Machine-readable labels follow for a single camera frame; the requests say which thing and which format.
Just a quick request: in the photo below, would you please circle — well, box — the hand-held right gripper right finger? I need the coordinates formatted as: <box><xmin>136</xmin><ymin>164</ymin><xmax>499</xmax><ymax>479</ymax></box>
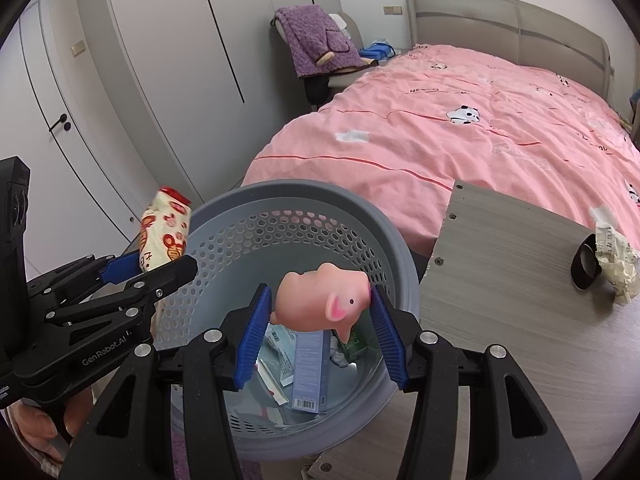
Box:
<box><xmin>369</xmin><ymin>284</ymin><xmax>583</xmax><ymax>480</ymax></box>

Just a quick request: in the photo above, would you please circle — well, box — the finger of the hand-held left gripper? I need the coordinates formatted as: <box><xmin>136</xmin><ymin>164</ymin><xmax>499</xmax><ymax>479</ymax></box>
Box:
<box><xmin>27</xmin><ymin>252</ymin><xmax>143</xmax><ymax>311</ymax></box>
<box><xmin>42</xmin><ymin>254</ymin><xmax>199</xmax><ymax>341</ymax></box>

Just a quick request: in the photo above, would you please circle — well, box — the white playing card box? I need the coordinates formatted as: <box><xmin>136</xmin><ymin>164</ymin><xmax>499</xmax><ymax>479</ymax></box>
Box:
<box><xmin>256</xmin><ymin>357</ymin><xmax>291</xmax><ymax>407</ymax></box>

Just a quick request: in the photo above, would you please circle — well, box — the cream red print snack bag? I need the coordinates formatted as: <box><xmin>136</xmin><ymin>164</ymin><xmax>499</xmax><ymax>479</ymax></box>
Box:
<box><xmin>139</xmin><ymin>186</ymin><xmax>194</xmax><ymax>336</ymax></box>

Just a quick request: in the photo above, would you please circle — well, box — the pale printed paper packet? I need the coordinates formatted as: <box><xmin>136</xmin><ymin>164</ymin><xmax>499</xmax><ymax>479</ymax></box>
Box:
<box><xmin>264</xmin><ymin>322</ymin><xmax>297</xmax><ymax>387</ymax></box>

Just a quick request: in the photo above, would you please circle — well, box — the pink panda print duvet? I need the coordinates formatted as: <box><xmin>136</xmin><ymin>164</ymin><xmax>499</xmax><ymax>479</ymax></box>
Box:
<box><xmin>241</xmin><ymin>44</ymin><xmax>640</xmax><ymax>256</ymax></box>

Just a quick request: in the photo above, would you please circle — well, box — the blue packet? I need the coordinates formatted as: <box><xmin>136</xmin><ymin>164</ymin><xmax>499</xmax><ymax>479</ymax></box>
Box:
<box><xmin>359</xmin><ymin>40</ymin><xmax>396</xmax><ymax>61</ymax></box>

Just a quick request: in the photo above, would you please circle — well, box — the person's left hand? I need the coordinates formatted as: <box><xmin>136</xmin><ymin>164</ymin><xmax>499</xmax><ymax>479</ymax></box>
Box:
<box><xmin>9</xmin><ymin>387</ymin><xmax>96</xmax><ymax>463</ymax></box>

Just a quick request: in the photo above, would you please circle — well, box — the blue rabbit print box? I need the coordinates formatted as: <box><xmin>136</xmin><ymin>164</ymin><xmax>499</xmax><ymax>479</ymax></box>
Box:
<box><xmin>291</xmin><ymin>330</ymin><xmax>332</xmax><ymax>413</ymax></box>

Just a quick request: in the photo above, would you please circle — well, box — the small white green carton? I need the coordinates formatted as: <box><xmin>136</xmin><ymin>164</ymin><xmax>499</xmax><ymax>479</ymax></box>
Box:
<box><xmin>342</xmin><ymin>325</ymin><xmax>368</xmax><ymax>361</ymax></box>

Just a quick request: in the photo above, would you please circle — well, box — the beige chair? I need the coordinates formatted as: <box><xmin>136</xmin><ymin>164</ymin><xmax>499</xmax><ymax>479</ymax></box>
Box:
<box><xmin>270</xmin><ymin>10</ymin><xmax>381</xmax><ymax>111</ymax></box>

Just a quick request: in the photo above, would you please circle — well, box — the pink pig toy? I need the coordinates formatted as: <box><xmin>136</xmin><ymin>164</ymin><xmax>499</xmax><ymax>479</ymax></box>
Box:
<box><xmin>270</xmin><ymin>261</ymin><xmax>373</xmax><ymax>343</ymax></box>

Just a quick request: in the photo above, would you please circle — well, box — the crumpled printed paper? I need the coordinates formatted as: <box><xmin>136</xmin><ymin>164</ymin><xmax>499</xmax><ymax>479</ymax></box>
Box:
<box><xmin>589</xmin><ymin>205</ymin><xmax>640</xmax><ymax>306</ymax></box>

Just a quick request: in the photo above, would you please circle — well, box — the grey perforated plastic basket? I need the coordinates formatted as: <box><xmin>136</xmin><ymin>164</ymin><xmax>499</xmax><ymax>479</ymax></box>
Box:
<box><xmin>122</xmin><ymin>178</ymin><xmax>421</xmax><ymax>462</ymax></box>

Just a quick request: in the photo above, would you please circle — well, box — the white wardrobe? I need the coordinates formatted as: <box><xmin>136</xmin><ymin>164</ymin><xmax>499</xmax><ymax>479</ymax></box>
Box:
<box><xmin>72</xmin><ymin>0</ymin><xmax>346</xmax><ymax>231</ymax></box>

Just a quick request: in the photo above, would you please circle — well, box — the grey padded headboard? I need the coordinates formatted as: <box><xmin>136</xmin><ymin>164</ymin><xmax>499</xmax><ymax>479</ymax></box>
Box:
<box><xmin>405</xmin><ymin>0</ymin><xmax>612</xmax><ymax>106</ymax></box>

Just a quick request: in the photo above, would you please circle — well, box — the purple fleece robe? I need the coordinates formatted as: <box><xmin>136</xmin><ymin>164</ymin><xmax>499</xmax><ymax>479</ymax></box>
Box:
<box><xmin>274</xmin><ymin>4</ymin><xmax>368</xmax><ymax>79</ymax></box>

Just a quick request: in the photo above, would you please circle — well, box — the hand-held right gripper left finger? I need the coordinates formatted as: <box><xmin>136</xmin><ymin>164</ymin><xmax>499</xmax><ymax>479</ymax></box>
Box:
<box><xmin>57</xmin><ymin>282</ymin><xmax>273</xmax><ymax>480</ymax></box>

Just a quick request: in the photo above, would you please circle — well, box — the black tape ring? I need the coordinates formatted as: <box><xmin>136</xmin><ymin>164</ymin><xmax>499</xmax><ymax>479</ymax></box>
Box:
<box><xmin>571</xmin><ymin>234</ymin><xmax>603</xmax><ymax>291</ymax></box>

